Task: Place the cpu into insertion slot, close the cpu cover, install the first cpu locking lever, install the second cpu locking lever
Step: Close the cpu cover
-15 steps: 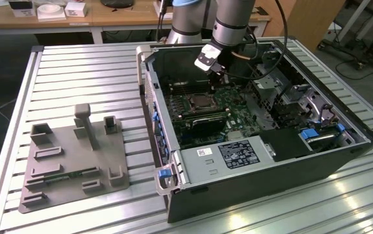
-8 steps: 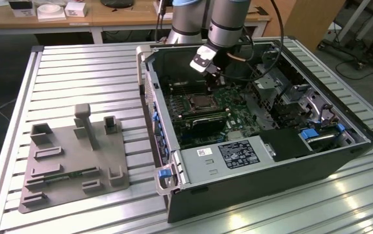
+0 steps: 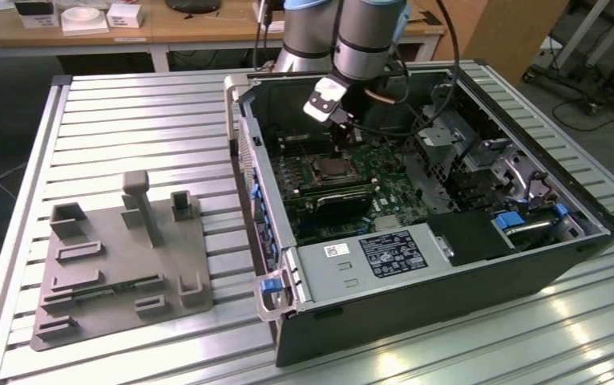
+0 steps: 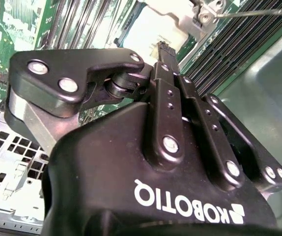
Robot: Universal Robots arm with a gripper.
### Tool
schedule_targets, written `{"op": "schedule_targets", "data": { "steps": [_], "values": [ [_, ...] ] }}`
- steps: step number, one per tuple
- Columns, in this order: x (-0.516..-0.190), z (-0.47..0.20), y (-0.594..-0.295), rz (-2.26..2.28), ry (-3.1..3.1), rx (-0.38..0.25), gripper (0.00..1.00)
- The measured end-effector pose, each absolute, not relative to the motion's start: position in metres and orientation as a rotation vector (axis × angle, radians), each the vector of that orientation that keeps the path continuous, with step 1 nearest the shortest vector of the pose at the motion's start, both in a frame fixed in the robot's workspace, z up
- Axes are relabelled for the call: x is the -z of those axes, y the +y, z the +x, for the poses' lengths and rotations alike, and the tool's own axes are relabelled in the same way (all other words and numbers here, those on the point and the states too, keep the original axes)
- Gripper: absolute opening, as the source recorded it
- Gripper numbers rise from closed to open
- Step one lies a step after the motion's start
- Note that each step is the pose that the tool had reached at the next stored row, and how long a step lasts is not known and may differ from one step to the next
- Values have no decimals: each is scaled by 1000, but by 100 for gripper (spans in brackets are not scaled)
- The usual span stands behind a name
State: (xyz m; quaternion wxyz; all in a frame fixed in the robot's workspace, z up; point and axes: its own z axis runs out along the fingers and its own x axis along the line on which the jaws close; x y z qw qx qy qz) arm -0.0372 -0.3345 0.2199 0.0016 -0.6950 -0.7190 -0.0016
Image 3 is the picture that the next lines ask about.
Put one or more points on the silver green CPU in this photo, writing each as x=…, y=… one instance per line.
x=335, y=167

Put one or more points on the black RAM slot bank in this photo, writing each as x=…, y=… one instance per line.
x=296, y=146
x=333, y=188

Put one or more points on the blue expansion slot clip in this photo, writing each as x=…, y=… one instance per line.
x=256, y=191

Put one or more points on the grey metal drive cage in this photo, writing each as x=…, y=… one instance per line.
x=435, y=160

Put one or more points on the green motherboard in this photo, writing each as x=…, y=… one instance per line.
x=392, y=192

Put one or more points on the black graphics card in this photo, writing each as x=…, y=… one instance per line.
x=341, y=206

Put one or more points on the silver chipset heat sink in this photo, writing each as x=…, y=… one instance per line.
x=389, y=223

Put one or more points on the wooden cabinet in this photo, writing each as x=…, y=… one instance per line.
x=504, y=36

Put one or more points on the wooden desk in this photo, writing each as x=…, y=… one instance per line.
x=205, y=28

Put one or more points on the grey power supply unit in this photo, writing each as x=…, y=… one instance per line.
x=339, y=260

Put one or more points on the black disk bay housing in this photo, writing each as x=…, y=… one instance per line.
x=467, y=236

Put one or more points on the black round object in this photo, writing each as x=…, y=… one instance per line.
x=192, y=4

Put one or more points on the white wheeled equipment stand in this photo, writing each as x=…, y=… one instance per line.
x=595, y=60

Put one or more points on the blue plastic clip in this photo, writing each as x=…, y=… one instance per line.
x=559, y=211

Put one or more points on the blue case latch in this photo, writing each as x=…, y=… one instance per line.
x=269, y=286

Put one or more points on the white square box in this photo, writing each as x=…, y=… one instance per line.
x=124, y=16

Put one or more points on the white round holder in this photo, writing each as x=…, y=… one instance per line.
x=82, y=22

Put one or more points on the grey parts rack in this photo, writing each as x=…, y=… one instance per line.
x=118, y=240

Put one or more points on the black open PC case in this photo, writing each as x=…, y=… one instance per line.
x=445, y=321

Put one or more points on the black and white box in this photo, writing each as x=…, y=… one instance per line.
x=34, y=14

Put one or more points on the green RAM stick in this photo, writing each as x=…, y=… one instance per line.
x=102, y=290

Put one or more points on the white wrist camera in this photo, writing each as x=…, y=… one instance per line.
x=325, y=98

